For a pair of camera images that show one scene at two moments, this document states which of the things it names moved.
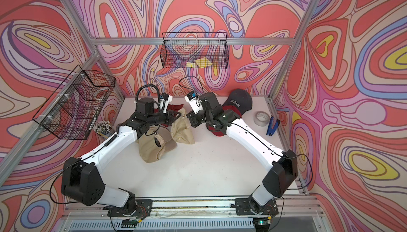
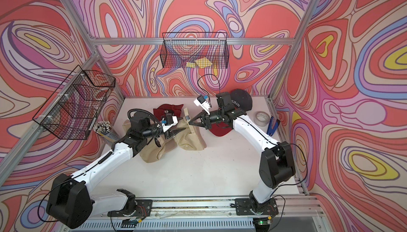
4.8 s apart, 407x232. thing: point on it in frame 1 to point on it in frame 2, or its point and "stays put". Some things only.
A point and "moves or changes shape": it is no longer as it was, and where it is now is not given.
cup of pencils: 103,128 stays put
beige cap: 181,128 moves or changes shape
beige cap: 156,143 stays put
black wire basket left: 69,112 stays put
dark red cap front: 171,107 stays put
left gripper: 169,119 to 171,134
